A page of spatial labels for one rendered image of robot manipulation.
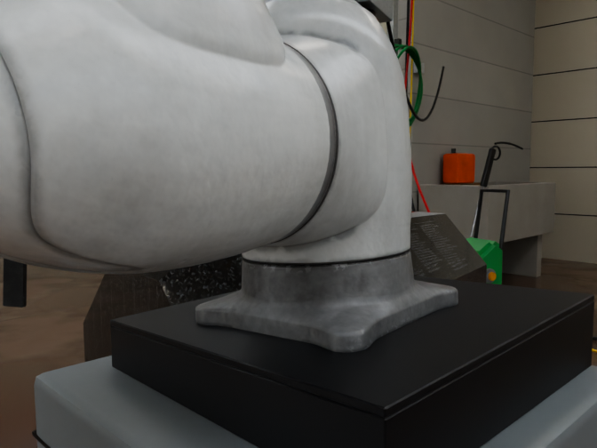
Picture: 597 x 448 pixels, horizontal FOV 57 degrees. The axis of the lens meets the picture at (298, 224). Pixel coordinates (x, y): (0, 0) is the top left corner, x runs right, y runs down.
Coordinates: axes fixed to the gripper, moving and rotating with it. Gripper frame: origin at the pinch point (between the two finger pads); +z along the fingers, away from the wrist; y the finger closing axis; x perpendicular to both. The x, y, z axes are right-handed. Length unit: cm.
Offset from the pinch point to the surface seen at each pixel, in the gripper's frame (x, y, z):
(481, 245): -104, 252, 9
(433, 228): -66, 132, -5
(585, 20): -243, 540, -207
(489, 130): -149, 500, -88
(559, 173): -233, 561, -51
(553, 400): -63, -17, 3
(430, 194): -86, 394, -21
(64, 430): -22.9, -22.0, 7.6
